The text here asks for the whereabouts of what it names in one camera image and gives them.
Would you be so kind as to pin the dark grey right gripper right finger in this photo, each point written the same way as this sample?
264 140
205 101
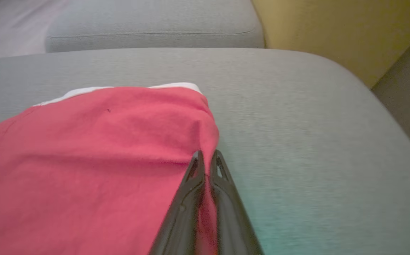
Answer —
231 223

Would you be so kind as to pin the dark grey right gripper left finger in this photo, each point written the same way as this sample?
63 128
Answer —
182 219

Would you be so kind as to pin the red cloth garment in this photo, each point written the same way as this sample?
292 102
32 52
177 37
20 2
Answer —
84 159

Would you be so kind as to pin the large grey fabric sofa cushion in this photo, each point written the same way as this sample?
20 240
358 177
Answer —
314 141

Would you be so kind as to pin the small grey fabric sofa cushion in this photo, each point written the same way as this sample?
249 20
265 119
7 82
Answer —
155 21

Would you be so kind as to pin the yellow sofa backrest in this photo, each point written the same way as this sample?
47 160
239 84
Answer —
332 32

